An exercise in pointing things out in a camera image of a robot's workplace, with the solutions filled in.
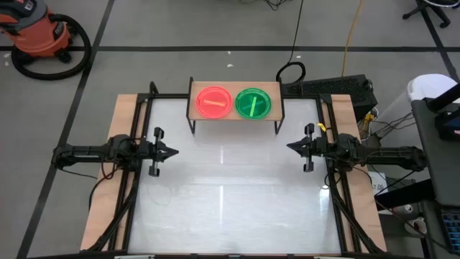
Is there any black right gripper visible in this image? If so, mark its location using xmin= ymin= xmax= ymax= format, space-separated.
xmin=285 ymin=122 xmax=326 ymax=173

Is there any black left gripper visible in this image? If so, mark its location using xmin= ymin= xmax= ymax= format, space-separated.
xmin=138 ymin=127 xmax=180 ymax=178

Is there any green translucent plate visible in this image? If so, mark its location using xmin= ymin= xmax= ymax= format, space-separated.
xmin=235 ymin=88 xmax=272 ymax=120

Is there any pink translucent plate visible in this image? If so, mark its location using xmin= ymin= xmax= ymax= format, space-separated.
xmin=195 ymin=86 xmax=233 ymax=119

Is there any wooden side board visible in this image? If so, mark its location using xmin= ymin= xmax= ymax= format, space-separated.
xmin=79 ymin=94 xmax=149 ymax=252
xmin=323 ymin=94 xmax=388 ymax=253

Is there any black computer case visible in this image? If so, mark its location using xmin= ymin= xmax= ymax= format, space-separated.
xmin=283 ymin=74 xmax=379 ymax=122

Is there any white paper sheet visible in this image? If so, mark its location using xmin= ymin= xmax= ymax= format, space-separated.
xmin=369 ymin=171 xmax=388 ymax=196

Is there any black side desk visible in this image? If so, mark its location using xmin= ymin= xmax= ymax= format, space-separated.
xmin=373 ymin=82 xmax=460 ymax=217

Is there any orange shop vacuum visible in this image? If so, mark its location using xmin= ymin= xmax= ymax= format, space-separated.
xmin=0 ymin=0 xmax=73 ymax=59
xmin=10 ymin=13 xmax=92 ymax=81

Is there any white trash bin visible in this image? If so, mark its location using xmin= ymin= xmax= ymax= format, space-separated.
xmin=407 ymin=73 xmax=458 ymax=111

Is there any white cup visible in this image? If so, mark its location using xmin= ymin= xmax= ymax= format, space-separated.
xmin=404 ymin=217 xmax=428 ymax=237

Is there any blue tray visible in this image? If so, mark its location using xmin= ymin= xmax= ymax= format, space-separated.
xmin=441 ymin=211 xmax=460 ymax=246

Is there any black chair base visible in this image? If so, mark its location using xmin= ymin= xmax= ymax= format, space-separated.
xmin=402 ymin=0 xmax=452 ymax=29

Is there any black table frame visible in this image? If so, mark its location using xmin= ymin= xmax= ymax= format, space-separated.
xmin=84 ymin=81 xmax=385 ymax=253

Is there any wooden shelf with black frame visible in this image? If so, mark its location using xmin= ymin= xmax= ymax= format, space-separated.
xmin=185 ymin=76 xmax=286 ymax=136

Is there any black cable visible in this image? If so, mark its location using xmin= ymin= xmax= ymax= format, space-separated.
xmin=275 ymin=0 xmax=307 ymax=83

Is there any yellow cable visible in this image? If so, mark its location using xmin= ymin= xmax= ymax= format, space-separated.
xmin=341 ymin=0 xmax=365 ymax=78

